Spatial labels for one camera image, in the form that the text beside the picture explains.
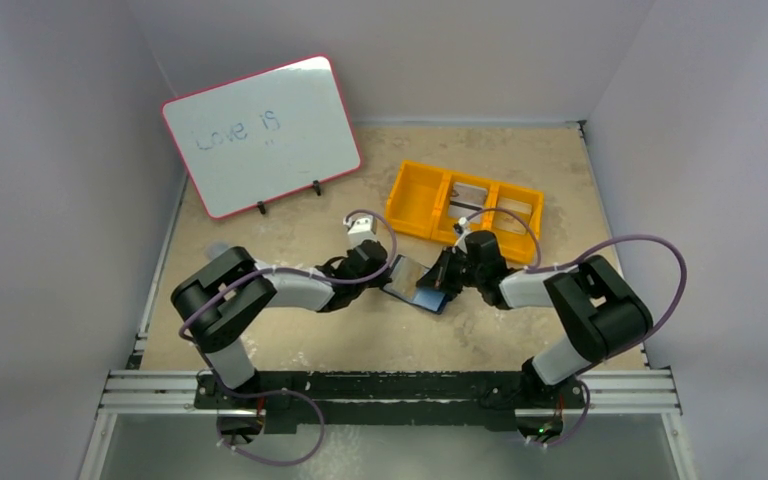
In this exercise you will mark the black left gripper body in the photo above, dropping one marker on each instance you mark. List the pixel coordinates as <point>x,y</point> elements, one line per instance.
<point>376,266</point>

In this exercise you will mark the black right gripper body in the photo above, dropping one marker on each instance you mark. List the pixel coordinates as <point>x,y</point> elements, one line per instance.
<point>450,269</point>

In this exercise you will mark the blue leather card holder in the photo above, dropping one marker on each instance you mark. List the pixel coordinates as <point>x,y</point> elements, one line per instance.
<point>402,285</point>

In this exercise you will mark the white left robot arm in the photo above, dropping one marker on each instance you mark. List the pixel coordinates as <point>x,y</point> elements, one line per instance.
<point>221,300</point>

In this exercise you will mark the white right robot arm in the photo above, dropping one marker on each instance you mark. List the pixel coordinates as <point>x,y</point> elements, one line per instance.
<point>600,313</point>

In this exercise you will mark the card in right bin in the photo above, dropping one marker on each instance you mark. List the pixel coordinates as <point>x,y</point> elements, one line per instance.
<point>512,216</point>

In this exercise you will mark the card in bin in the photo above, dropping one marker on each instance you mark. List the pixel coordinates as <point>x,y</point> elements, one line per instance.
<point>512,216</point>
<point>466,199</point>

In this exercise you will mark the card in middle bin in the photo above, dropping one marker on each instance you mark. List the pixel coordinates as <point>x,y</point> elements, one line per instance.
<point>466,199</point>

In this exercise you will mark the yellow plastic bin tray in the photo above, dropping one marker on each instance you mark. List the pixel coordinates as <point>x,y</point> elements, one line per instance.
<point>427,202</point>

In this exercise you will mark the small clear plastic cup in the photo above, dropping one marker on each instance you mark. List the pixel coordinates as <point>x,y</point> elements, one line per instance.
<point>216,249</point>

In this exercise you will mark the pink framed whiteboard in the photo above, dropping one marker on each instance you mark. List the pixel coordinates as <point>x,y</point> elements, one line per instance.
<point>253,140</point>

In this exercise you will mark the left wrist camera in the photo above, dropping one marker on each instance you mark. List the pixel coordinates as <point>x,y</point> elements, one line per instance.
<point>360,229</point>

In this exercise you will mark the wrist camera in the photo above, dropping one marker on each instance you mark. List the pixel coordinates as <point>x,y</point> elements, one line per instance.
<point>462,230</point>
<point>360,229</point>

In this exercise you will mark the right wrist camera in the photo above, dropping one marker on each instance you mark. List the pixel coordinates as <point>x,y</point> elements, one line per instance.
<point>462,230</point>

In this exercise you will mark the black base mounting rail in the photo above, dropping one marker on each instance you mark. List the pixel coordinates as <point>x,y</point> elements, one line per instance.
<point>494,400</point>

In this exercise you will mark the aluminium frame rail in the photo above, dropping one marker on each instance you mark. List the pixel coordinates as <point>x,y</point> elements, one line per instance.
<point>612,391</point>

